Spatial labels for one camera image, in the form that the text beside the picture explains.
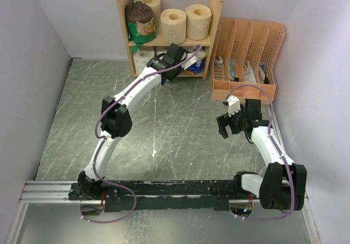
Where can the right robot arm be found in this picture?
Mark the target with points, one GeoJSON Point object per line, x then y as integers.
{"type": "Point", "coordinates": [283, 185]}

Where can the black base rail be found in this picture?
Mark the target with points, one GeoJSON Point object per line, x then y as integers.
{"type": "Point", "coordinates": [167, 203]}

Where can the papers in organizer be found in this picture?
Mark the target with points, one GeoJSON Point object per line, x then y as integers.
{"type": "Point", "coordinates": [248, 72]}

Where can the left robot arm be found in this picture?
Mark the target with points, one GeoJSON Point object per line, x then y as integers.
{"type": "Point", "coordinates": [115, 120]}

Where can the green brown paper roll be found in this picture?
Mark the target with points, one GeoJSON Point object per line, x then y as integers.
{"type": "Point", "coordinates": [140, 24]}

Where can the dark items in organizer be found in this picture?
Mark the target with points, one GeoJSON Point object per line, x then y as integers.
{"type": "Point", "coordinates": [262, 73]}

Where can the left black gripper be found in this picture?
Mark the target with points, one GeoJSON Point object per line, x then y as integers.
{"type": "Point", "coordinates": [171, 79]}

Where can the blue roll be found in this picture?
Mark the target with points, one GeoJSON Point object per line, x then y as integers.
{"type": "Point", "coordinates": [196, 67]}

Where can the orange plastic file organizer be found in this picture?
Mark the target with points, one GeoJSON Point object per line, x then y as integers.
{"type": "Point", "coordinates": [245, 40]}

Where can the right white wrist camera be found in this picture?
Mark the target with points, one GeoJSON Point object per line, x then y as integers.
{"type": "Point", "coordinates": [233, 105]}

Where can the pink dotted roll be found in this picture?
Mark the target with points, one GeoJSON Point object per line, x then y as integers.
{"type": "Point", "coordinates": [141, 58]}

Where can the aluminium extrusion rail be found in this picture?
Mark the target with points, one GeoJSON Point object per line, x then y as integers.
{"type": "Point", "coordinates": [49, 192]}

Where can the plain white roll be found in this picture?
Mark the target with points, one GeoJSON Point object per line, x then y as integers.
{"type": "Point", "coordinates": [200, 54]}
{"type": "Point", "coordinates": [161, 50]}

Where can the beige paper roll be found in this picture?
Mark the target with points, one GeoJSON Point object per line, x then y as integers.
{"type": "Point", "coordinates": [173, 26]}
{"type": "Point", "coordinates": [156, 8]}
{"type": "Point", "coordinates": [198, 19]}

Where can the blue item in organizer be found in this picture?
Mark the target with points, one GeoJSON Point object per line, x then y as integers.
{"type": "Point", "coordinates": [233, 76]}

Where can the white item in organizer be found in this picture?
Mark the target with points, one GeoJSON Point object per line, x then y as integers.
{"type": "Point", "coordinates": [218, 61]}

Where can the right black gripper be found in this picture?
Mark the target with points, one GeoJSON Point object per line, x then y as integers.
{"type": "Point", "coordinates": [223, 121]}

